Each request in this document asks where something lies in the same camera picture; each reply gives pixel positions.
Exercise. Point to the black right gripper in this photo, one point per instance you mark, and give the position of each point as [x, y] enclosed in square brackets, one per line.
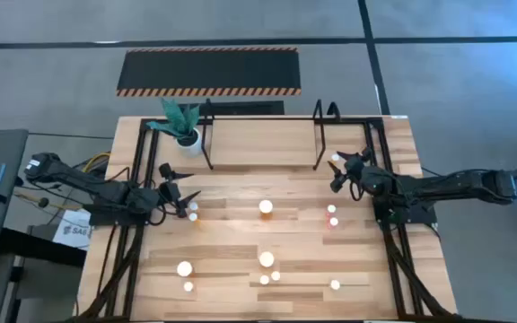
[361, 177]

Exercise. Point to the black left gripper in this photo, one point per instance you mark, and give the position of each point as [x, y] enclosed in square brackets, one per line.
[169, 193]

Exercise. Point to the small yellow-green medicine bottle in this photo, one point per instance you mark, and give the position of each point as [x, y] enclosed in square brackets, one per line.
[193, 206]
[264, 279]

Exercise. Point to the small pink medicine bottle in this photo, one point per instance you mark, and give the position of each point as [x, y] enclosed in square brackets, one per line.
[188, 286]
[333, 221]
[331, 208]

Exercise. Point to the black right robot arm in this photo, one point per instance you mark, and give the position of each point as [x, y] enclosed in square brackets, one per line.
[442, 186]

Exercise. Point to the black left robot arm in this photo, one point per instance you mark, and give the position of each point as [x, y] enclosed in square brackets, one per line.
[83, 181]

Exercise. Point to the small clear medicine bottle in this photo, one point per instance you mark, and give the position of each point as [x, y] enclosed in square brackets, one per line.
[335, 284]

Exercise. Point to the white plant pot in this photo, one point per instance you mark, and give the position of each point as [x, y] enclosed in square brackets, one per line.
[193, 148]

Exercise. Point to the green snake plant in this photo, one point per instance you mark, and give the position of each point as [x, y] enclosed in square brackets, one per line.
[175, 119]

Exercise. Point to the black flat box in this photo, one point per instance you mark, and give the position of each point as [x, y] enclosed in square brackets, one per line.
[249, 108]

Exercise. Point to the white printed paper sheet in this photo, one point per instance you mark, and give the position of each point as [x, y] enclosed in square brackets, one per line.
[75, 229]

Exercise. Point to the black hazard-striped floor mat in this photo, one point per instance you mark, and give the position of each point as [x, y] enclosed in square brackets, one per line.
[209, 69]

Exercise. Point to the black round knob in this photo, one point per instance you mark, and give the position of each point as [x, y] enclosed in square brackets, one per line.
[43, 202]

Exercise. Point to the black furniture panel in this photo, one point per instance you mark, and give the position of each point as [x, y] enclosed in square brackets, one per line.
[38, 247]

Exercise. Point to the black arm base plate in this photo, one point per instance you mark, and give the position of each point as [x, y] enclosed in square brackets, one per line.
[106, 219]
[420, 215]

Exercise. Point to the wooden shelf black metal frame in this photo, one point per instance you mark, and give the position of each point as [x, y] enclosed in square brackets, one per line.
[263, 143]

